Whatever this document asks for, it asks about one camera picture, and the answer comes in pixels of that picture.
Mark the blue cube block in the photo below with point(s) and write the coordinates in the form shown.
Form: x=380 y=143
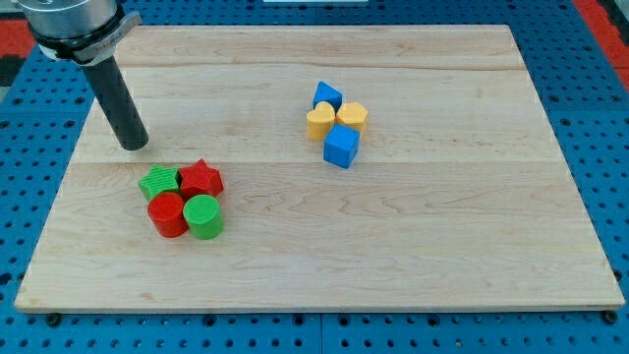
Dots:
x=341 y=145

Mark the yellow hexagon block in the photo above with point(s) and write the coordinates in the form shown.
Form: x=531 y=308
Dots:
x=353 y=115

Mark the blue triangle block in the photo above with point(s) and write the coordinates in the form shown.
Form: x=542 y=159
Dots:
x=329 y=94

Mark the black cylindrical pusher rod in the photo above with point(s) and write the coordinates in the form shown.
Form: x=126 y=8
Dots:
x=115 y=100

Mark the red cylinder block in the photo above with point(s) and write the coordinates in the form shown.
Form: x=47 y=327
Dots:
x=166 y=213

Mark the red star block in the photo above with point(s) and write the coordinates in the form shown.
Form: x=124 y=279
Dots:
x=200 y=179

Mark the yellow heart block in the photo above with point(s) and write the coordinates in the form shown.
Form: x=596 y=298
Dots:
x=320 y=121

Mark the green cylinder block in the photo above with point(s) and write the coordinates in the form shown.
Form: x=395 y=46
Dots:
x=203 y=215

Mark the light wooden board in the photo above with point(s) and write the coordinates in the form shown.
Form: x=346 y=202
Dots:
x=459 y=198

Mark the green star block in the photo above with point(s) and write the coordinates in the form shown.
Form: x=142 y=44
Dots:
x=158 y=180

